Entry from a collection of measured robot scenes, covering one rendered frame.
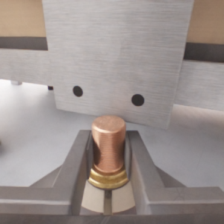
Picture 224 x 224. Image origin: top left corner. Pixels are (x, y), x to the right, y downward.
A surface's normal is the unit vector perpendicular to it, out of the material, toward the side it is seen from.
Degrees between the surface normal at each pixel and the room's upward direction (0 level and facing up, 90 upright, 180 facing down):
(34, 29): 90
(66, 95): 90
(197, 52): 90
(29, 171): 180
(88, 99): 90
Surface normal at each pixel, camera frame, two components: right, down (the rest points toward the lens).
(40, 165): 0.02, -0.89
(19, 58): -0.33, 0.42
